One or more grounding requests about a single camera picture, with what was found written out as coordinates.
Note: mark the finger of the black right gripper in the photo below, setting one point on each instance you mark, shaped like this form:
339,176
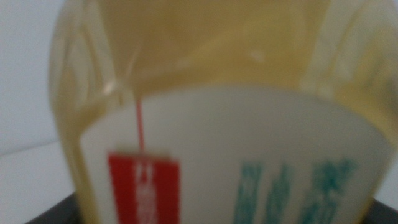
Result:
384,214

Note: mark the yellow tea bottle green label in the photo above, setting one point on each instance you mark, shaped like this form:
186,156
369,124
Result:
217,93

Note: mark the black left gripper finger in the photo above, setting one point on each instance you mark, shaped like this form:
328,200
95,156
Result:
66,211

